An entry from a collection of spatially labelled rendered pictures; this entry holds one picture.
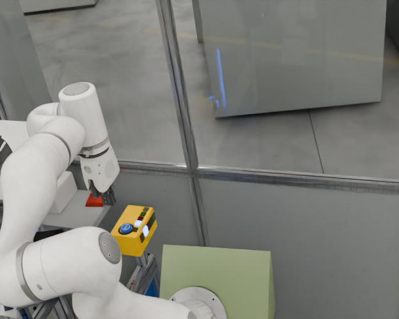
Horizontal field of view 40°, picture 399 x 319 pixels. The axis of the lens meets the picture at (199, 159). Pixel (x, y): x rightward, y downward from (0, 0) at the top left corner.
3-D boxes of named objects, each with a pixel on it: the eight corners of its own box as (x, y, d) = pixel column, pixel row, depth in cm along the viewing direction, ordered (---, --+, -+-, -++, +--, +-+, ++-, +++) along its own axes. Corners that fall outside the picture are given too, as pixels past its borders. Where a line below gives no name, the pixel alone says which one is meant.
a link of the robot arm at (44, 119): (-7, 182, 106) (46, 133, 135) (73, 175, 104) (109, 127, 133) (-19, 138, 103) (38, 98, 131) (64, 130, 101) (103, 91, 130)
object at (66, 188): (48, 187, 250) (40, 168, 244) (78, 190, 245) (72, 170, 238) (28, 211, 237) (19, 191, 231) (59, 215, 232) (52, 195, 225)
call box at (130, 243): (133, 226, 203) (127, 204, 197) (158, 228, 199) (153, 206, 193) (115, 256, 191) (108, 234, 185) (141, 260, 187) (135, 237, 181)
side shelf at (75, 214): (46, 191, 253) (44, 186, 251) (116, 198, 241) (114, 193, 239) (17, 226, 234) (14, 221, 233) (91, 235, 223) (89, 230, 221)
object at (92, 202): (91, 195, 240) (90, 191, 239) (108, 195, 239) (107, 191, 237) (85, 207, 234) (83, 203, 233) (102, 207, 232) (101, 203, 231)
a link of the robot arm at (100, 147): (97, 149, 127) (100, 160, 128) (113, 129, 133) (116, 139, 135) (66, 147, 129) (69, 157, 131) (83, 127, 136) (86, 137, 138)
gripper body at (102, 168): (97, 157, 128) (107, 195, 134) (115, 134, 135) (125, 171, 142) (68, 156, 130) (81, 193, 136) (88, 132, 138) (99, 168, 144)
